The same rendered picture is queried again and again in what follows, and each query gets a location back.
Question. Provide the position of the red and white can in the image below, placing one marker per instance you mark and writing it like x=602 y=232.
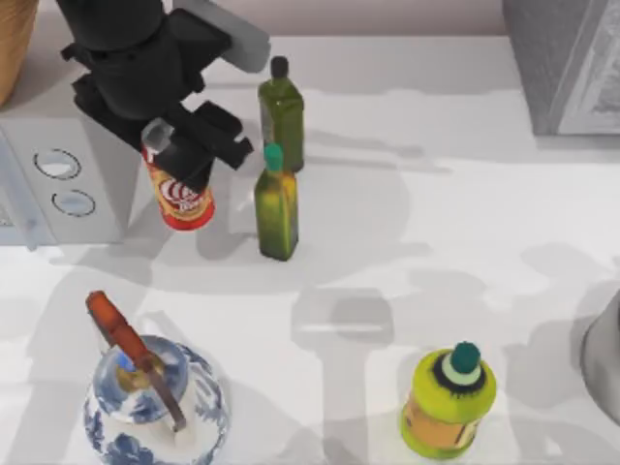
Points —
x=186 y=206

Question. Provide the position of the pale microwave oven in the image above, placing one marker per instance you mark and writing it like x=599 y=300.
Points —
x=97 y=194

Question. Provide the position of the large microwave knob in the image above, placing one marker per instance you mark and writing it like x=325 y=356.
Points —
x=56 y=164

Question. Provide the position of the green bottle with black cap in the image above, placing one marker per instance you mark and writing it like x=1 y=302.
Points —
x=283 y=114

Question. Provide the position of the small microwave knob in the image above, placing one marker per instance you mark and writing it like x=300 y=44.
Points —
x=73 y=202

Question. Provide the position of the woven brown basket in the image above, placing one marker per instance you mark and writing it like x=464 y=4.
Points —
x=14 y=39

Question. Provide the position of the blue and white vase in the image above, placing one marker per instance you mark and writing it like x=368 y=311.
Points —
x=140 y=426

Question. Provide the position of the lime green bottle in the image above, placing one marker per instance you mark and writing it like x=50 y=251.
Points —
x=448 y=412

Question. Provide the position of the grey cabinet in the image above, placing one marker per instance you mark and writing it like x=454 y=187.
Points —
x=547 y=63

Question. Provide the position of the grey metal pot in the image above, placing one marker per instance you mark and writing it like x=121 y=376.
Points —
x=605 y=358

